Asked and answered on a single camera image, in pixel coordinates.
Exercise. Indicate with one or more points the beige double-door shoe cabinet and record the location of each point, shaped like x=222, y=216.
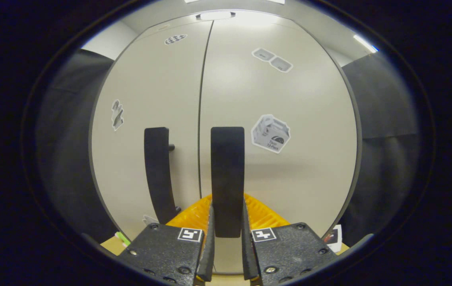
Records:
x=359, y=147

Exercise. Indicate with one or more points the beige shoe cabinet door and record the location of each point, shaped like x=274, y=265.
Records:
x=309, y=178
x=150, y=87

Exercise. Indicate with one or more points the green pink plush toy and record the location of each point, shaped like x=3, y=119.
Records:
x=122, y=238

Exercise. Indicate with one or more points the ceiling light panel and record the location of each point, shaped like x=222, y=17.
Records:
x=365, y=43

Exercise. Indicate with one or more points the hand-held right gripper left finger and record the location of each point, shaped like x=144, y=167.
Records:
x=170, y=254

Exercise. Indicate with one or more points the beige cabinet drawer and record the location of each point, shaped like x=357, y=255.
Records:
x=186, y=19

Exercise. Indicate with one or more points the printed card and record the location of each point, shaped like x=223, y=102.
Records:
x=334, y=238

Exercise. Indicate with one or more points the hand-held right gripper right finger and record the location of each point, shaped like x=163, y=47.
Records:
x=285, y=254

